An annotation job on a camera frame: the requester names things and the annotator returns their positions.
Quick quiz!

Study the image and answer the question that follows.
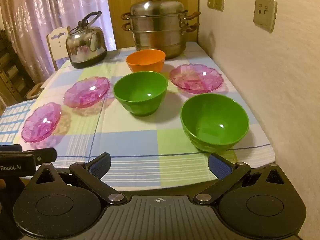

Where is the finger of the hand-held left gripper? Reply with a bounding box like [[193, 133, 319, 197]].
[[22, 147, 58, 166]]

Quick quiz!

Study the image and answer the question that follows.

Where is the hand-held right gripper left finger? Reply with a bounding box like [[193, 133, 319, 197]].
[[32, 152, 128, 205]]

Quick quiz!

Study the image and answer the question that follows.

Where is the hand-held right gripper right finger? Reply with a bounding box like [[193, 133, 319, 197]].
[[194, 153, 288, 205]]

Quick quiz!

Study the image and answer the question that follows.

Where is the pink transparent plate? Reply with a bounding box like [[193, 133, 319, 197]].
[[63, 77, 111, 109], [169, 64, 224, 94], [21, 102, 62, 144]]

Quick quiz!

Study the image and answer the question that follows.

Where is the green plastic bowl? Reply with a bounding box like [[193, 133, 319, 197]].
[[113, 71, 168, 117], [181, 93, 250, 153]]

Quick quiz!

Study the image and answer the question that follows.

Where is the checked pastel tablecloth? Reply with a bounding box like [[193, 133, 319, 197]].
[[0, 41, 277, 193]]

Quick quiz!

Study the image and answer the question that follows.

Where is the blue white checked cloth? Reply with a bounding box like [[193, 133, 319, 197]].
[[0, 99, 38, 143]]

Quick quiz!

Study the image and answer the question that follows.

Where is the dark wooden shelf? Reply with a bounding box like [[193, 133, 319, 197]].
[[0, 30, 35, 100]]

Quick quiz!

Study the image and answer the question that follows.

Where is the white wooden chair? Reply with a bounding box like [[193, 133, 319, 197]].
[[46, 26, 72, 72]]

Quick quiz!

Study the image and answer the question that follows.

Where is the stainless steel kettle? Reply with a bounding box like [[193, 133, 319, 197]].
[[65, 10, 108, 69]]

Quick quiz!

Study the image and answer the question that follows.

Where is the orange plastic bowl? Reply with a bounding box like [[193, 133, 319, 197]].
[[126, 49, 166, 73]]

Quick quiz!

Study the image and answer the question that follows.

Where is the purple sheer curtain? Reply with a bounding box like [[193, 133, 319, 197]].
[[0, 0, 117, 85]]

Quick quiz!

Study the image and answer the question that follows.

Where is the stainless steel steamer pot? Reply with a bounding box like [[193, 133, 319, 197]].
[[121, 0, 201, 60]]

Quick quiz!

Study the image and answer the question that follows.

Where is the large beige wall socket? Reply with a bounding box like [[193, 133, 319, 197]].
[[253, 0, 278, 33]]

